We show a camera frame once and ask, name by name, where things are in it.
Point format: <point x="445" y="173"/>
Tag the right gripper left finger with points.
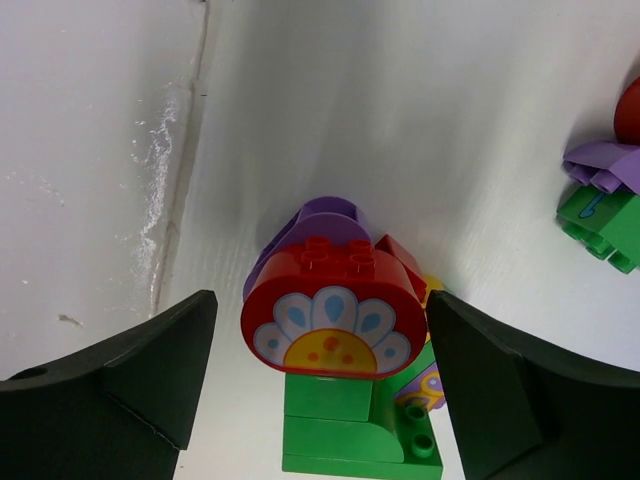
<point x="123" y="408"/>

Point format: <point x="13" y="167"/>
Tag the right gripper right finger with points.
<point x="524" y="408"/>

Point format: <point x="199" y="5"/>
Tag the green curved lego brick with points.
<point x="354" y="428"/>

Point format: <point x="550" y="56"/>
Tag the red flower lego brick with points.
<point x="338" y="311"/>

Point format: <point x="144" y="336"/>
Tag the burger printed lego brick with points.
<point x="424" y="387"/>

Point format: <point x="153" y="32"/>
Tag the green lego brick with studs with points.
<point x="607" y="224"/>

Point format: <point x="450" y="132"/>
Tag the red lego brick in stack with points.
<point x="416" y="277"/>

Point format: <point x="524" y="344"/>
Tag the purple rounded lego brick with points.
<point x="335" y="218"/>

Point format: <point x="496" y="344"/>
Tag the red round lego brick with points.
<point x="627" y="115"/>

